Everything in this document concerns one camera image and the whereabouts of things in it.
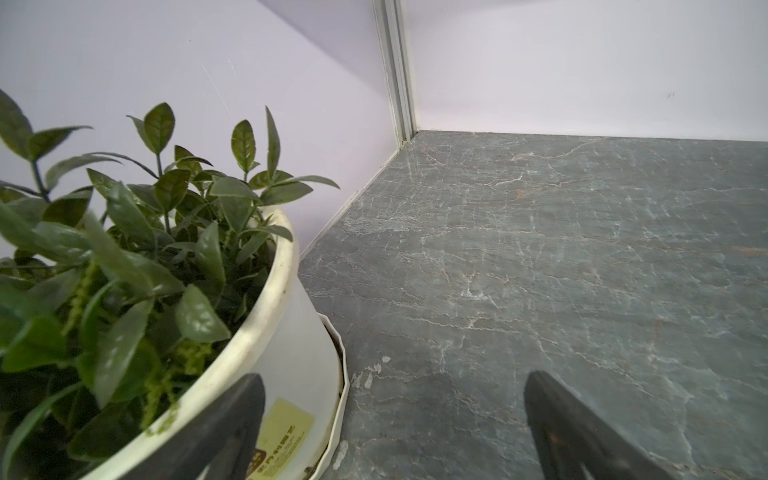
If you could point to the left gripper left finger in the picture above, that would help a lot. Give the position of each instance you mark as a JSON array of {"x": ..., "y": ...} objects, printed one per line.
[{"x": 218, "y": 443}]

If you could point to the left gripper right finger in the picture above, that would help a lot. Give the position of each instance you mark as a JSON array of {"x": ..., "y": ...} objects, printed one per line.
[{"x": 572, "y": 442}]

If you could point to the potted green plant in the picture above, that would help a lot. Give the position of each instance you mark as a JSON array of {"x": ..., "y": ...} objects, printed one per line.
[{"x": 127, "y": 309}]

